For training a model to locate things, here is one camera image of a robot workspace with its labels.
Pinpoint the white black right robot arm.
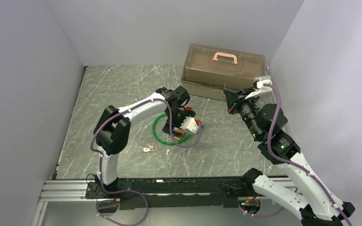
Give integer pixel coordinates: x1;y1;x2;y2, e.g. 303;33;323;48
223;88;355;226

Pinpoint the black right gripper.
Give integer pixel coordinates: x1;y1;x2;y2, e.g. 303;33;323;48
224;87;262;139

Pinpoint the beige plastic toolbox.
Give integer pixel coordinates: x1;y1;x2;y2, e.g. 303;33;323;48
181;44;266;100

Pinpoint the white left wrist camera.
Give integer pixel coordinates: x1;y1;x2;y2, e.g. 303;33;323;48
180;117;202;134

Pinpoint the silver key bunch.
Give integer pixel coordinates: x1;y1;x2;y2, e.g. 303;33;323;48
140;144;154;153

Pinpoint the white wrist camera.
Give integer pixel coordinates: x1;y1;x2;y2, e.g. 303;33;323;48
180;117;202;134
245;75;272;100

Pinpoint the brass padlock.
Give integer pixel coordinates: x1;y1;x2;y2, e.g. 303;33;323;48
173;127;189;143

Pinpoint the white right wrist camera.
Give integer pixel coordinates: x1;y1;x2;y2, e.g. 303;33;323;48
245;75;272;100

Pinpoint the green cable loop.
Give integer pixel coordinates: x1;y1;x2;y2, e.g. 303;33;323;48
152;113;193;147

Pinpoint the red cable lock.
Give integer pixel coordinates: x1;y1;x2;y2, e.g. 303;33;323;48
180;106;196;117

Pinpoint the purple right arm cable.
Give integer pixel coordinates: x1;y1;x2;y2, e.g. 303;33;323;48
239;83;354;226

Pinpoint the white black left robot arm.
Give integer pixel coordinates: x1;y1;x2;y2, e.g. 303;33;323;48
90;86;200;198

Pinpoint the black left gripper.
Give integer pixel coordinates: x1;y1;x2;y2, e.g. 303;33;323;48
163;108;196;138

